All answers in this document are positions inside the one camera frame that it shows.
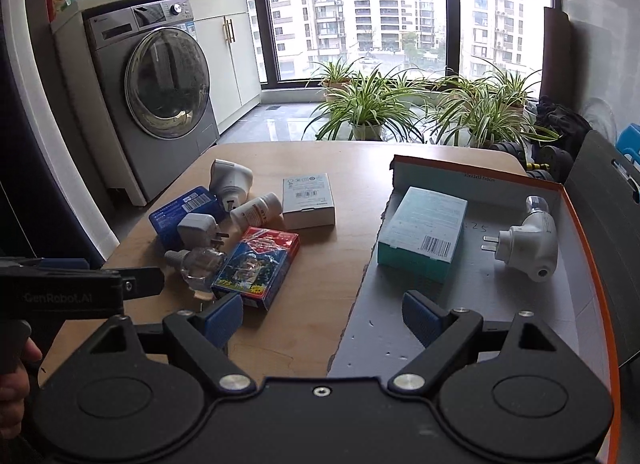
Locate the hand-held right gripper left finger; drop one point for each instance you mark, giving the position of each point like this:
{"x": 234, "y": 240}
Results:
{"x": 225, "y": 318}

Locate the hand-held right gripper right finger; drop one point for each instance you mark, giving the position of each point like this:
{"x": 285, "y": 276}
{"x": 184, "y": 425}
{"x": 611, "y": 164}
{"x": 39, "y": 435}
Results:
{"x": 419, "y": 316}

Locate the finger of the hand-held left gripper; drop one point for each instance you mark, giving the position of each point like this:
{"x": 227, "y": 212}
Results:
{"x": 65, "y": 264}
{"x": 142, "y": 284}

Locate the clear liquid refill bottle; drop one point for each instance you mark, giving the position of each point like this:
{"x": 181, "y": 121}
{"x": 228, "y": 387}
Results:
{"x": 200, "y": 264}

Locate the red blue card box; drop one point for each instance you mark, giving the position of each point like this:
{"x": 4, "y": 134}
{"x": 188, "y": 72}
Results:
{"x": 257, "y": 264}

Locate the grey plug charger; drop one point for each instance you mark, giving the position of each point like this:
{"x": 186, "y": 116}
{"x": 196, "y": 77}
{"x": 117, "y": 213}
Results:
{"x": 197, "y": 229}

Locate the blue product box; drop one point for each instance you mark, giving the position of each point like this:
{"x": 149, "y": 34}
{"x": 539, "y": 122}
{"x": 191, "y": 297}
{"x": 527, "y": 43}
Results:
{"x": 172, "y": 211}

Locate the grey cardboard box orange edge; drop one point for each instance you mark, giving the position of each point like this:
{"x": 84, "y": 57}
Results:
{"x": 500, "y": 304}

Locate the white pill bottle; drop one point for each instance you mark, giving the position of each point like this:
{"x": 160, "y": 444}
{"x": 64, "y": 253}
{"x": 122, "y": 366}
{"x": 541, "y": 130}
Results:
{"x": 255, "y": 209}

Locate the person's left hand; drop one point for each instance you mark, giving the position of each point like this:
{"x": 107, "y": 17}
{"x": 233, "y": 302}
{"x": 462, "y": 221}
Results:
{"x": 10, "y": 399}

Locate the teal product box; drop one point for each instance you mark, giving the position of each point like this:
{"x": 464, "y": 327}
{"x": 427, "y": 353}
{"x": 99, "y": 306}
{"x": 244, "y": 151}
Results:
{"x": 425, "y": 229}

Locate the white plug-in heater with bottle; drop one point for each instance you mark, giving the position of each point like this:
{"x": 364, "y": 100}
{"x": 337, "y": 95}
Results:
{"x": 532, "y": 244}

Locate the white barcode box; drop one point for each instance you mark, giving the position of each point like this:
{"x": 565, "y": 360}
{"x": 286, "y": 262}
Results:
{"x": 307, "y": 199}

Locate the grey washing machine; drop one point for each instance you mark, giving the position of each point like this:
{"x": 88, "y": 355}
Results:
{"x": 150, "y": 84}

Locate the black dumbbells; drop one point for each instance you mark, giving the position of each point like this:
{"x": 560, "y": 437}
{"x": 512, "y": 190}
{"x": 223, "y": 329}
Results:
{"x": 545, "y": 157}

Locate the bushy spider plant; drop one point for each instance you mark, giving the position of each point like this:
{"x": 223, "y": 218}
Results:
{"x": 487, "y": 117}

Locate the dark grey panel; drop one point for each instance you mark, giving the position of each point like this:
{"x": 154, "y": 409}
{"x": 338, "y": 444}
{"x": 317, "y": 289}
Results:
{"x": 605, "y": 214}

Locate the white cabinet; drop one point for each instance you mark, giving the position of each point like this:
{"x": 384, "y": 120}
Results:
{"x": 235, "y": 64}

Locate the black bag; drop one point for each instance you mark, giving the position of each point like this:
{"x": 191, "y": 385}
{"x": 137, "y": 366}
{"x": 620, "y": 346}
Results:
{"x": 562, "y": 122}

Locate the spider plant by window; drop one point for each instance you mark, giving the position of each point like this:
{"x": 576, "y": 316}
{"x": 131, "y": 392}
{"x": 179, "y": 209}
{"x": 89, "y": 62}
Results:
{"x": 510, "y": 87}

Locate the spider plant terracotta pot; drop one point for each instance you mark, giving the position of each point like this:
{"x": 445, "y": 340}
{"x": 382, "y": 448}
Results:
{"x": 334, "y": 79}

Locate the red bottle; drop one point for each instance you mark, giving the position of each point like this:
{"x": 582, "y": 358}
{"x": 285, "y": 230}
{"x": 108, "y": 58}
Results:
{"x": 49, "y": 2}

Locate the white fan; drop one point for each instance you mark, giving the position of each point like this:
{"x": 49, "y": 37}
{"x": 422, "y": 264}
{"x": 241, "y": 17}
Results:
{"x": 600, "y": 117}

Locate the brown board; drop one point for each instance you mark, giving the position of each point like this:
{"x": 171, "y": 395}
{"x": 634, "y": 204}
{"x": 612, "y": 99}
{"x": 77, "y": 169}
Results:
{"x": 556, "y": 49}

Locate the black framed window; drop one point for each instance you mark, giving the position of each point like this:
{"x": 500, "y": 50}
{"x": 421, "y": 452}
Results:
{"x": 450, "y": 4}

